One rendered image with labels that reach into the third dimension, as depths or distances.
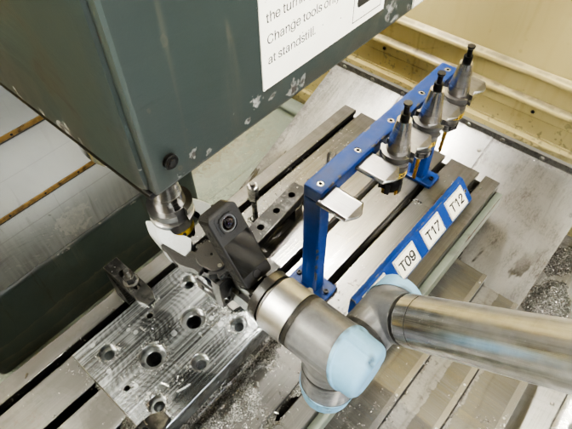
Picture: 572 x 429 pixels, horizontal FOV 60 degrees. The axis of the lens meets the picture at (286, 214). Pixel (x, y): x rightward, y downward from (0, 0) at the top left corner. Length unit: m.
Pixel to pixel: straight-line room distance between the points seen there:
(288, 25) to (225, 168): 1.45
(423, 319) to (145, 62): 0.49
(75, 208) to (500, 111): 1.16
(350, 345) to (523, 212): 1.01
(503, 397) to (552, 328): 0.70
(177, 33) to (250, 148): 1.57
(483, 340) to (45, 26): 0.51
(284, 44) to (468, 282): 1.10
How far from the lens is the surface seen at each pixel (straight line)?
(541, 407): 1.36
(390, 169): 0.90
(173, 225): 0.69
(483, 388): 1.27
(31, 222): 1.19
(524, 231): 1.50
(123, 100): 0.29
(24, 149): 1.08
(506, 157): 1.58
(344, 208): 0.83
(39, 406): 1.10
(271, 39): 0.36
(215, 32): 0.32
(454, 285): 1.37
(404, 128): 0.88
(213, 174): 1.78
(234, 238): 0.60
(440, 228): 1.21
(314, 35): 0.40
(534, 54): 1.45
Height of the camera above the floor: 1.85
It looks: 51 degrees down
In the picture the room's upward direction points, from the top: 1 degrees counter-clockwise
